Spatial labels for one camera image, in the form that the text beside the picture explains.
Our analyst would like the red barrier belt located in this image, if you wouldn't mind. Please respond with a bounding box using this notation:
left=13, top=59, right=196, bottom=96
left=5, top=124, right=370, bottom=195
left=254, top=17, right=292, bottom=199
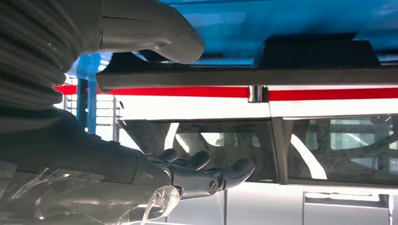
left=53, top=84, right=398, bottom=102

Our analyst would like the clear plastic film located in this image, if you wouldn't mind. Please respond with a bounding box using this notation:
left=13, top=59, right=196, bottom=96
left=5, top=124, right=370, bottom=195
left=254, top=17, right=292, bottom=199
left=0, top=161, right=181, bottom=225

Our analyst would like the blue metal shelf rack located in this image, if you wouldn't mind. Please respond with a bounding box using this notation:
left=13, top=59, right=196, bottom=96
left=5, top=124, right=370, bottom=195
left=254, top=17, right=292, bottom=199
left=67, top=0, right=398, bottom=134

